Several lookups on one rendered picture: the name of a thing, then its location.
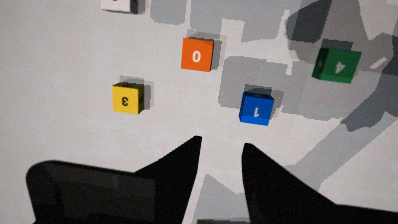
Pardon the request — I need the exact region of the green block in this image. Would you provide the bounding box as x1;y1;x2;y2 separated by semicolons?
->
311;48;362;83

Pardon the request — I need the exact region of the yellow block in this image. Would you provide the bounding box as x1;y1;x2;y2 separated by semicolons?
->
112;82;144;114

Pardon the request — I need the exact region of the blue block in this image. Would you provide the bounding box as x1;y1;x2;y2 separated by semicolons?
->
239;92;275;126

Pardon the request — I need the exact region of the grey block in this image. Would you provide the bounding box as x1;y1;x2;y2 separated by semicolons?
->
100;0;137;15

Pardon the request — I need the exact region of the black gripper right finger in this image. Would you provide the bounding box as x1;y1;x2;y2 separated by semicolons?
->
241;143;398;224

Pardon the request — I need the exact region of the orange block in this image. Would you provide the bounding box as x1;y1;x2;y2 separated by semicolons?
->
181;38;214;72

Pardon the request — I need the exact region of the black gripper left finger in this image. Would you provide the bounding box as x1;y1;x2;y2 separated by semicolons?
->
26;136;202;224

